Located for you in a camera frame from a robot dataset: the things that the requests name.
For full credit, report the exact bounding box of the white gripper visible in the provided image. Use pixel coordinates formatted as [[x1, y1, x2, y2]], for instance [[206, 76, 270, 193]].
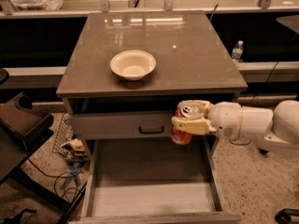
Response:
[[172, 100, 241, 140]]

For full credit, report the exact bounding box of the grey drawer cabinet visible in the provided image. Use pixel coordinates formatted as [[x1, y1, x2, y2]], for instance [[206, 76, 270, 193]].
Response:
[[56, 10, 249, 224]]

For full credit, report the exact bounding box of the red coke can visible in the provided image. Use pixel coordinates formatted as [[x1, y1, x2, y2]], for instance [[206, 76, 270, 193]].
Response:
[[171, 101, 192, 145]]

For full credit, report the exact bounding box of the dark brown chair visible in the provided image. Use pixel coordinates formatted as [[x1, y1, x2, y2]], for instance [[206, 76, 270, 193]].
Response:
[[0, 68, 71, 213]]

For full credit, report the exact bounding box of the white bowl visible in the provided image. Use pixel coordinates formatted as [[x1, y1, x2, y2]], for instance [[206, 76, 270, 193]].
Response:
[[110, 50, 156, 80]]

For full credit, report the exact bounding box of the black chair wheel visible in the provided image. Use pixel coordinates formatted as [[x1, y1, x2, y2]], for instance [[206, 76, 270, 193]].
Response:
[[275, 208, 299, 224]]

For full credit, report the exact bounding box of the open middle drawer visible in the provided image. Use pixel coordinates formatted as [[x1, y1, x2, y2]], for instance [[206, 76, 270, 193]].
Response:
[[69, 137, 240, 224]]

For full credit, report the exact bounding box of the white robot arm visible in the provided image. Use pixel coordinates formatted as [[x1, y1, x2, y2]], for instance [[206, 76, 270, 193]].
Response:
[[172, 100, 299, 156]]

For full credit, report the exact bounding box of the black drawer handle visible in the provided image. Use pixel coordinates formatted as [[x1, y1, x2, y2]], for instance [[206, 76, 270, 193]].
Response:
[[138, 126, 164, 134]]

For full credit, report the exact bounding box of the black floor cable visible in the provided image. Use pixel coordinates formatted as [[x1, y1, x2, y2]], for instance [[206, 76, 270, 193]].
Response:
[[27, 158, 86, 203]]

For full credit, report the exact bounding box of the clear water bottle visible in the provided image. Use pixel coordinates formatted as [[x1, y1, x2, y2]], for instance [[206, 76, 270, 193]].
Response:
[[232, 40, 244, 62]]

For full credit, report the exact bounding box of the closed top drawer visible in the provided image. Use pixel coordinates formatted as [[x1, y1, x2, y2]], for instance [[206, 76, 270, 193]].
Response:
[[69, 111, 174, 140]]

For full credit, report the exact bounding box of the wire basket with clutter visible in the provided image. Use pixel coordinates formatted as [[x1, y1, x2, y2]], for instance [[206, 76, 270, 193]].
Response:
[[52, 114, 89, 163]]

